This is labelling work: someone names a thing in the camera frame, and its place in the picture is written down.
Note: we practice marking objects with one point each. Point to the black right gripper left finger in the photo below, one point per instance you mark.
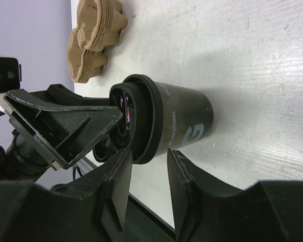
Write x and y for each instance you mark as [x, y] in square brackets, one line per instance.
[90, 208]

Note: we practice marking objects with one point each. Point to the black cup lid stack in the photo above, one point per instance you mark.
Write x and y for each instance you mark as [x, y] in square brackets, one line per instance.
[103, 151]

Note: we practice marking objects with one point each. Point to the dark coffee cup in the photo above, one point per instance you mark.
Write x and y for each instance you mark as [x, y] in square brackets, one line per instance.
[187, 117]

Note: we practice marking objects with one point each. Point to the brown cardboard cup carrier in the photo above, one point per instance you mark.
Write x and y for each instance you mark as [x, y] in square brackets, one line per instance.
[98, 24]

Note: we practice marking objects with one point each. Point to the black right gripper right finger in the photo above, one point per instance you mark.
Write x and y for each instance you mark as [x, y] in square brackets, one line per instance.
[207, 209]

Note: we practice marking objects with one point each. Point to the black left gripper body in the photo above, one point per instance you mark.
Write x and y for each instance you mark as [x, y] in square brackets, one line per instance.
[59, 124]

